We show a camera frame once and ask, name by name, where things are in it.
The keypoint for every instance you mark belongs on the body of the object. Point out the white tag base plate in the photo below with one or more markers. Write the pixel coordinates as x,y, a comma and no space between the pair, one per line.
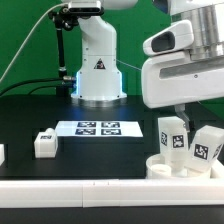
98,129

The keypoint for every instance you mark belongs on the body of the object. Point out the white block at left edge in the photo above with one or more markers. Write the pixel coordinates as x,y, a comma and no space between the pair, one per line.
2,154

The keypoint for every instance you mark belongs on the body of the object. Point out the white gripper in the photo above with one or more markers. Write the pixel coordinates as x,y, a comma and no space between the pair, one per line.
174,79

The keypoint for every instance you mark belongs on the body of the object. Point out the white L-shaped obstacle frame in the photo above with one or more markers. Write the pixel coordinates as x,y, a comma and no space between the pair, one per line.
114,193

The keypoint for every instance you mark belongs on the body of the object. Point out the grey depth camera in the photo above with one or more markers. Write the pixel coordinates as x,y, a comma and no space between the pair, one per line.
85,7

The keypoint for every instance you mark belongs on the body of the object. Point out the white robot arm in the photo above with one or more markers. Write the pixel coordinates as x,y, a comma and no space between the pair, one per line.
197,27

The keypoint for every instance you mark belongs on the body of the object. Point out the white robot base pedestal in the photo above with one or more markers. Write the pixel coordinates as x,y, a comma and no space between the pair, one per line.
98,81

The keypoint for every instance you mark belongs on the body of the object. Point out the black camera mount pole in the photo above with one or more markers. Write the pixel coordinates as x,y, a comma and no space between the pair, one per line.
63,21

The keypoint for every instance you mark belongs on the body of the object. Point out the white round stool seat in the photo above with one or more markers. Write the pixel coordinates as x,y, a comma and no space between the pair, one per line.
157,169

